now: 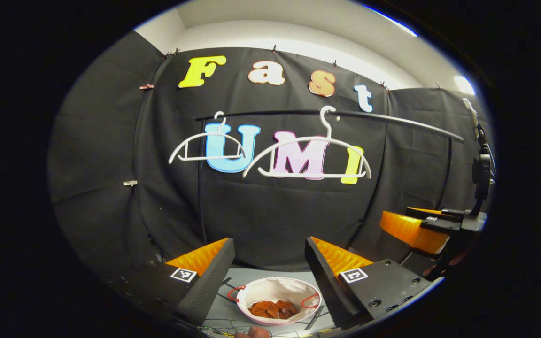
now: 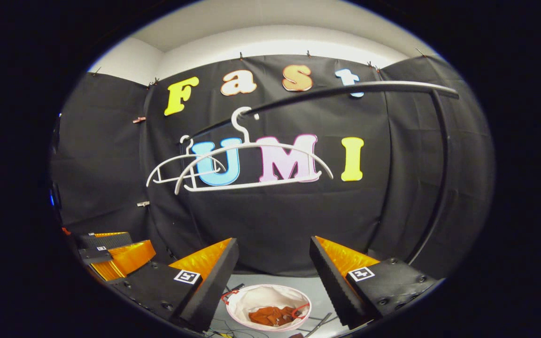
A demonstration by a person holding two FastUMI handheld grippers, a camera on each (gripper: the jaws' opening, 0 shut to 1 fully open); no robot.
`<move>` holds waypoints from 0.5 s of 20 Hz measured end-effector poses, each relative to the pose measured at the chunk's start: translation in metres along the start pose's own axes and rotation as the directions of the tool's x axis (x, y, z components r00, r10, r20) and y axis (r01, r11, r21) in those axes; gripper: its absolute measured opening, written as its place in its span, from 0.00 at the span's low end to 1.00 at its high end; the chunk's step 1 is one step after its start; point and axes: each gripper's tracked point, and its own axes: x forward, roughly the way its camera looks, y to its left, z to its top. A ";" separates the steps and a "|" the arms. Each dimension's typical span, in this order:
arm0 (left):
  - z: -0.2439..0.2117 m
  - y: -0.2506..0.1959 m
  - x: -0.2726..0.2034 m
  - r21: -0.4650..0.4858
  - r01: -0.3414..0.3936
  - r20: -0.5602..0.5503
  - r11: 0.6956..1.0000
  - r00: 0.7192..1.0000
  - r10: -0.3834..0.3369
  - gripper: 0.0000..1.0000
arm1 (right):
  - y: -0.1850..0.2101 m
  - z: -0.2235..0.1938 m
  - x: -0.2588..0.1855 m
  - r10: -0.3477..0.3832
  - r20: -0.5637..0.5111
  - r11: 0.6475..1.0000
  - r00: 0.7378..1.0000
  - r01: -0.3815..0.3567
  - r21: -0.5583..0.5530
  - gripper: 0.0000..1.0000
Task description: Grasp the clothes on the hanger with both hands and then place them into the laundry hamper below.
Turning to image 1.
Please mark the silver backdrop clip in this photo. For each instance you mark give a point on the silver backdrop clip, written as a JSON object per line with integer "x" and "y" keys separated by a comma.
{"x": 130, "y": 183}

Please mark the reddish backdrop clip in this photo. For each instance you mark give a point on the reddish backdrop clip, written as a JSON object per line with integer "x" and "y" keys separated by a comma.
{"x": 147, "y": 86}

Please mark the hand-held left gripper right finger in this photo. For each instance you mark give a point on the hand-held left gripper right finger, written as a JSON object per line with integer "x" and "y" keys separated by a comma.
{"x": 327, "y": 281}

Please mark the black clothes rack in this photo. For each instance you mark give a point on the black clothes rack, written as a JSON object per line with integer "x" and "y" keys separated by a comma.
{"x": 392, "y": 119}

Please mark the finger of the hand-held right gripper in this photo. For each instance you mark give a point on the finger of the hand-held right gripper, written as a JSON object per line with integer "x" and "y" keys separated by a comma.
{"x": 435, "y": 213}
{"x": 411, "y": 232}

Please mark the black backdrop cloth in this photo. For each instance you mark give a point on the black backdrop cloth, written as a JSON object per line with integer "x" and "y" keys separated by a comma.
{"x": 261, "y": 216}

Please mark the white plastic clothes hanger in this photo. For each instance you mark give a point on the white plastic clothes hanger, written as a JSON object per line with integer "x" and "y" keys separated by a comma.
{"x": 204, "y": 135}
{"x": 305, "y": 139}

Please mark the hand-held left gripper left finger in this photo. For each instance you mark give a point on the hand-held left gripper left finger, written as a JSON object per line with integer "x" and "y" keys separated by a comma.
{"x": 212, "y": 281}

